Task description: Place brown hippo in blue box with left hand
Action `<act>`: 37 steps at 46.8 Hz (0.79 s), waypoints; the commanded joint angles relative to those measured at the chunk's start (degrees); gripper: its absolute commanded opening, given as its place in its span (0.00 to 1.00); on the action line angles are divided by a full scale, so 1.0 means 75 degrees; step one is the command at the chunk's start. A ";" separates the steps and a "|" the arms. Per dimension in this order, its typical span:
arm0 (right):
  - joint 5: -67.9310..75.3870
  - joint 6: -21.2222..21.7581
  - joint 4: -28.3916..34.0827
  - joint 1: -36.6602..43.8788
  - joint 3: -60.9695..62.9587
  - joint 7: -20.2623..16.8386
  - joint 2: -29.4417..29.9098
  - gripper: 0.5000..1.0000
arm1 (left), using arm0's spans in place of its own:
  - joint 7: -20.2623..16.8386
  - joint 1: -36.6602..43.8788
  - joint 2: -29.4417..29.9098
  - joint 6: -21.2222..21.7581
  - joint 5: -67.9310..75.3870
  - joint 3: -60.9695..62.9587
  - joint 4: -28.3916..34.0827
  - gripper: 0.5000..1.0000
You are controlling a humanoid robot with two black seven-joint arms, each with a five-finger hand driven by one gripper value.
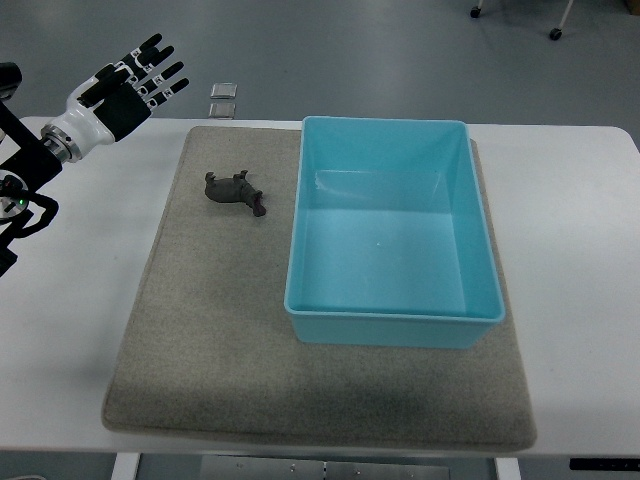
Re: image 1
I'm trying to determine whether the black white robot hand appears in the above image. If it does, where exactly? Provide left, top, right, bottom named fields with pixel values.
left=41, top=33, right=189, bottom=162

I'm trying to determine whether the brown toy hippo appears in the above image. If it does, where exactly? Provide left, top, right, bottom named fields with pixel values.
left=205, top=170, right=267, bottom=217

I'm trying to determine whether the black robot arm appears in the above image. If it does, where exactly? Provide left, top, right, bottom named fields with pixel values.
left=1, top=105, right=81, bottom=274

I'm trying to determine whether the blue plastic box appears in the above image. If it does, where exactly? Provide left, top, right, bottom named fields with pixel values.
left=284, top=116, right=506, bottom=349

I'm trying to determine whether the upper metal floor plate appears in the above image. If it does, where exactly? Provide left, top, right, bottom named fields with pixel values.
left=210, top=82, right=237, bottom=99

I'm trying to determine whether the beige felt mat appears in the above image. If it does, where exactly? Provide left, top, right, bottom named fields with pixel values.
left=102, top=126, right=537, bottom=452

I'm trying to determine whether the white left table leg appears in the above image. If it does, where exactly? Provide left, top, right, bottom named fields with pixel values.
left=110, top=452, right=141, bottom=480

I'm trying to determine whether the white table leg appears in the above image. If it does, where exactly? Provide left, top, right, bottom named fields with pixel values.
left=494, top=457, right=522, bottom=480
left=110, top=452, right=141, bottom=480

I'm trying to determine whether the grey metal table crossbar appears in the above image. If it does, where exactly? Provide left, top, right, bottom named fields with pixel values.
left=199, top=456, right=451, bottom=480

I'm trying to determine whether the right caster wheel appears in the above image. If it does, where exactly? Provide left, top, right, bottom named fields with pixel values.
left=549, top=28, right=562, bottom=41

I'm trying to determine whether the white cart leg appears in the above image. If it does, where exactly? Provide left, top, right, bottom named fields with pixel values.
left=556, top=0, right=575, bottom=31

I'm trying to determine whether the white right table leg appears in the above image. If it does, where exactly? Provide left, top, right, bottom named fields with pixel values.
left=494, top=457, right=522, bottom=480

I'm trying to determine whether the black table control panel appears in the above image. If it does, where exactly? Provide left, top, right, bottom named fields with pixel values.
left=569, top=458, right=640, bottom=472

